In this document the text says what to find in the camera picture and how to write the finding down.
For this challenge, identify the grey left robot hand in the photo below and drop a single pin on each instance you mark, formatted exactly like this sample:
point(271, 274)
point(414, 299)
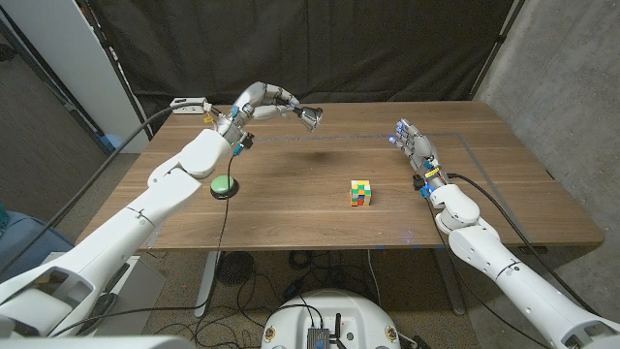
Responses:
point(261, 99)

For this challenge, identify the white table leg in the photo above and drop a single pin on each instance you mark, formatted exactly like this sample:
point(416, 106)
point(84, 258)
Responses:
point(208, 286)

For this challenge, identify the white floor platform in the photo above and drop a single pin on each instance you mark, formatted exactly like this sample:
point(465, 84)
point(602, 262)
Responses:
point(143, 291)

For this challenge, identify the black backdrop cloth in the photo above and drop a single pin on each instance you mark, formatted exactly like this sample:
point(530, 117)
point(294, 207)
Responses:
point(315, 48)

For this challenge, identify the white board panel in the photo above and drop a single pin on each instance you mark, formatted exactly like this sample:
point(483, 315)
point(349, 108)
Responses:
point(72, 48)

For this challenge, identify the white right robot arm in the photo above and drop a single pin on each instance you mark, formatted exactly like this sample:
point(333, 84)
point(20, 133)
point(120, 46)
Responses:
point(484, 252)

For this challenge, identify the grey table leg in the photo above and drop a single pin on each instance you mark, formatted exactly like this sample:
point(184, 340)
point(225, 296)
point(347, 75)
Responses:
point(450, 286)

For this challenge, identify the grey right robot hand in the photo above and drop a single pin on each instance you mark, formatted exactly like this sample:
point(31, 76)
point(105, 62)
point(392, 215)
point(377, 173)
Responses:
point(421, 150)

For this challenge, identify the black backdrop stand pole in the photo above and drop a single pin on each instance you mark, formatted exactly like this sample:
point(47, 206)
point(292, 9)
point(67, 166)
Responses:
point(114, 63)
point(499, 41)

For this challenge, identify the multicoloured puzzle cube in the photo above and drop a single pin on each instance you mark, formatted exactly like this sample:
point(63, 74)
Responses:
point(361, 193)

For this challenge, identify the green push button black base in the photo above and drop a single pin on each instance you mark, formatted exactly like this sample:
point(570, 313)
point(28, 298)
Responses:
point(224, 185)

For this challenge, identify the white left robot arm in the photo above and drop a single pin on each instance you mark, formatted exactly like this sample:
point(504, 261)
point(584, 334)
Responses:
point(121, 232)

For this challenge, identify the white power strip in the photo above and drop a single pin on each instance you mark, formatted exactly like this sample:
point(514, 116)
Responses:
point(186, 110)

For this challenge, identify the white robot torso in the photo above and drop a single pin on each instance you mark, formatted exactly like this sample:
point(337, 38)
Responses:
point(329, 310)

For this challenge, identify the round black fan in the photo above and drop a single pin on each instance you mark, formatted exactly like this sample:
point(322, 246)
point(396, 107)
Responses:
point(235, 269)

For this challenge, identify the black power adapter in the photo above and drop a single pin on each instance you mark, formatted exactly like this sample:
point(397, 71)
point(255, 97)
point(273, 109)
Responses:
point(293, 289)

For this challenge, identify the grey electronics box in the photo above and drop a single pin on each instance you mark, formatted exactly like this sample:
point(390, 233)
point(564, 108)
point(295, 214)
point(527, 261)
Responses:
point(318, 339)

